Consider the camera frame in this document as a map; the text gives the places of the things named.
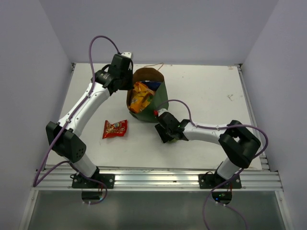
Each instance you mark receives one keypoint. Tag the blue Doritos chip bag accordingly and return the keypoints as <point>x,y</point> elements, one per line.
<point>152,85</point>

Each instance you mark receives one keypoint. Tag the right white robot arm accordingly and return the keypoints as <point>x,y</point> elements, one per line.
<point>238,143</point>

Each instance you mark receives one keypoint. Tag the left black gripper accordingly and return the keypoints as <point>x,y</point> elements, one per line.
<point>129,86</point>

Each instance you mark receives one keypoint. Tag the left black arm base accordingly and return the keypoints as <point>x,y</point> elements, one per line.
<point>80,182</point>

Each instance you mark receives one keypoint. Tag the red snack packet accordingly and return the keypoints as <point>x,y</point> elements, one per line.
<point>117,129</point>

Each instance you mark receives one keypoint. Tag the green paper bag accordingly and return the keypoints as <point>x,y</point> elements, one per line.
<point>149,73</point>

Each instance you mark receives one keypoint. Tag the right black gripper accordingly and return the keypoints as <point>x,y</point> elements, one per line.
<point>160,130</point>

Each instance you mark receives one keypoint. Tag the yellow mango candy bag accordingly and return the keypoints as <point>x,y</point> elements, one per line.
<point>141,97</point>

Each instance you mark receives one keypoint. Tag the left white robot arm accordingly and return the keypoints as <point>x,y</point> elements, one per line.
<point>64,135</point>

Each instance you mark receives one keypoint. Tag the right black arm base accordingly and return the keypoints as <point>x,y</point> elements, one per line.
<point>210,180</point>

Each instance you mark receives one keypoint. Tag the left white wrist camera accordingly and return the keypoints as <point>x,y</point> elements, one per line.
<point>130,56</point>

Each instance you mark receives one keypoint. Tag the aluminium front rail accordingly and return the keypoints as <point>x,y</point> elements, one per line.
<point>129,179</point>

